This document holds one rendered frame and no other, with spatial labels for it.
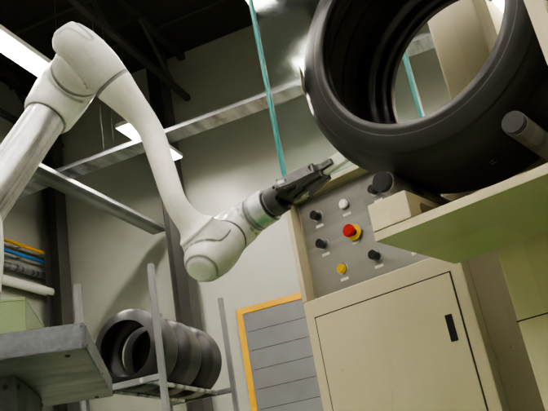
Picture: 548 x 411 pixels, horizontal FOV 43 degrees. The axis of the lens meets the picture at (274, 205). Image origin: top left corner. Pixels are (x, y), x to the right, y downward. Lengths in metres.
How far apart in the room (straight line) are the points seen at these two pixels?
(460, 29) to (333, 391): 1.10
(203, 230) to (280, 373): 9.46
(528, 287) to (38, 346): 1.05
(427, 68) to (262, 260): 4.08
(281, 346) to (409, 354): 9.05
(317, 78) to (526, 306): 0.68
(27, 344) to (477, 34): 1.29
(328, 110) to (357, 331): 0.83
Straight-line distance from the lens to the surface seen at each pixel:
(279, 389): 11.03
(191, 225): 1.64
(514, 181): 1.30
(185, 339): 5.28
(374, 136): 1.46
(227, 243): 1.64
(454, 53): 1.88
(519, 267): 1.67
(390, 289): 2.10
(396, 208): 1.40
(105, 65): 1.77
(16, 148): 1.76
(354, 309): 2.16
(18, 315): 1.25
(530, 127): 1.35
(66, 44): 1.80
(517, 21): 1.40
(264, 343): 11.18
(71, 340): 1.10
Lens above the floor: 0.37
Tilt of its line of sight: 22 degrees up
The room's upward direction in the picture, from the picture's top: 10 degrees counter-clockwise
